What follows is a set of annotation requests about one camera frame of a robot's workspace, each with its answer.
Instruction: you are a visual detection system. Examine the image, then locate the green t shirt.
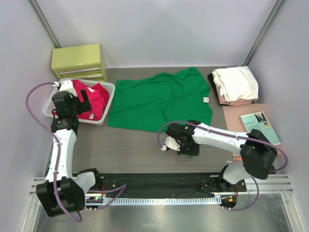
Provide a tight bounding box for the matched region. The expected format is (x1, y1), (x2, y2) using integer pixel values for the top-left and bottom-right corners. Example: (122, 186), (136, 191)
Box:
(108, 67), (213, 132)

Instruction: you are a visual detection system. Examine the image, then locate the yellow green drawer cabinet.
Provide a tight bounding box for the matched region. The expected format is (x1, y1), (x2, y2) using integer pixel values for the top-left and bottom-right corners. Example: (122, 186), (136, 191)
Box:
(51, 43), (108, 82)

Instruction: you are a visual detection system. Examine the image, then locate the pink folded t shirt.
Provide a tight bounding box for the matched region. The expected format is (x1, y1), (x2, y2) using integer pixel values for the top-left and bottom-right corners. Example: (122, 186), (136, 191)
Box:
(216, 86), (254, 107)

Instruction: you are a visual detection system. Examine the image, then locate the aluminium slotted rail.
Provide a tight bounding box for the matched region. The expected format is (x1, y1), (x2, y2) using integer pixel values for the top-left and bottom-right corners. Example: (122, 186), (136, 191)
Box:
(84, 196), (222, 206)

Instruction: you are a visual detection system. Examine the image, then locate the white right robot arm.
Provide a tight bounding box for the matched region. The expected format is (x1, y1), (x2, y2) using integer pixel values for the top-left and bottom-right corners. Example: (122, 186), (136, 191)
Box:
(161, 120), (277, 191)

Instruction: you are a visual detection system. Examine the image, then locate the red t shirt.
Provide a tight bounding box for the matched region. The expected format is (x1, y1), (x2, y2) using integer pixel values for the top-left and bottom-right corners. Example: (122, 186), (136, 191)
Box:
(53, 79), (111, 122)

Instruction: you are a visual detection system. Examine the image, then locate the pink desk mat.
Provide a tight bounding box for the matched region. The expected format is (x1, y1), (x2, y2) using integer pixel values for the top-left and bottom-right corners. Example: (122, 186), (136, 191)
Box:
(223, 103), (270, 133)

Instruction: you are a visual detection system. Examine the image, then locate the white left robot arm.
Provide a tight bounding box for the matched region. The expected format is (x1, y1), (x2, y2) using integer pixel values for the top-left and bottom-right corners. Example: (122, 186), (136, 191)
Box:
(36, 89), (102, 217)

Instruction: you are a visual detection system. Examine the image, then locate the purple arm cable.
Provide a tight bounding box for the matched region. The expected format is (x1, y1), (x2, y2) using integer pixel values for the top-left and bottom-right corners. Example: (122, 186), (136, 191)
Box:
(157, 121), (290, 211)
(26, 82), (126, 223)

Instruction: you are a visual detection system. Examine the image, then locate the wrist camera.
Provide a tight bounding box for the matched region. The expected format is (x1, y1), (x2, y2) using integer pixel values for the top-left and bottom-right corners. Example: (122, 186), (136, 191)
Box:
(161, 136), (181, 151)
(53, 80), (78, 97)

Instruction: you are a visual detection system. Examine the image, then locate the teal paperback book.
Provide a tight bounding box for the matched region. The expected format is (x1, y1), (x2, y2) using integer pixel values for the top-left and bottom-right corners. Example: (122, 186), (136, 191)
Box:
(240, 112), (281, 145)

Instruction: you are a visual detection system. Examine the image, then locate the black folded t shirt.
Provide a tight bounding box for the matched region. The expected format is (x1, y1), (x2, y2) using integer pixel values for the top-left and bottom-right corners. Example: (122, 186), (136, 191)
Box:
(207, 73), (218, 97)

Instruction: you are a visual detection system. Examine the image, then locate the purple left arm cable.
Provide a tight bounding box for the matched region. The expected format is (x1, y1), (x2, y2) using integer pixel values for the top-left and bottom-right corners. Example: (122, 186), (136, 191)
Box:
(26, 82), (126, 223)

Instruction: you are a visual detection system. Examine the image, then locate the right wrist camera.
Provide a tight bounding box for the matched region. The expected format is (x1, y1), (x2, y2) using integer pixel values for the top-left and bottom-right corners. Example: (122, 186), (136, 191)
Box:
(161, 136), (181, 151)

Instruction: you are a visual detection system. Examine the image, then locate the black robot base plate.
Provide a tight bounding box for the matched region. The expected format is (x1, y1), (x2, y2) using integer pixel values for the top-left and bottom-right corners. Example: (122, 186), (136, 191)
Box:
(90, 172), (246, 198)

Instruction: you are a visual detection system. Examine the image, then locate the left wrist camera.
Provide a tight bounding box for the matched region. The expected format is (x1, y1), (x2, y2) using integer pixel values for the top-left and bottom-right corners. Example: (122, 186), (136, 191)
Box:
(53, 80), (78, 97)

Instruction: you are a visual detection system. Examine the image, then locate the white plastic laundry basket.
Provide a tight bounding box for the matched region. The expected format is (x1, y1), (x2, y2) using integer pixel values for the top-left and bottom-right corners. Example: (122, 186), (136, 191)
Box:
(42, 78), (116, 127)

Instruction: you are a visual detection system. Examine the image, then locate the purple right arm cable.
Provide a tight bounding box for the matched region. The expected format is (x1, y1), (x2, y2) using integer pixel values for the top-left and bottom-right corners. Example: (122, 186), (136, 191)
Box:
(157, 121), (290, 211)

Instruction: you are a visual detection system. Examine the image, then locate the white folded t shirt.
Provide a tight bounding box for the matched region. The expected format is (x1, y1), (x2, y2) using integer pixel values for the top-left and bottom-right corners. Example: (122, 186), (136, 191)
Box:
(212, 66), (259, 103)

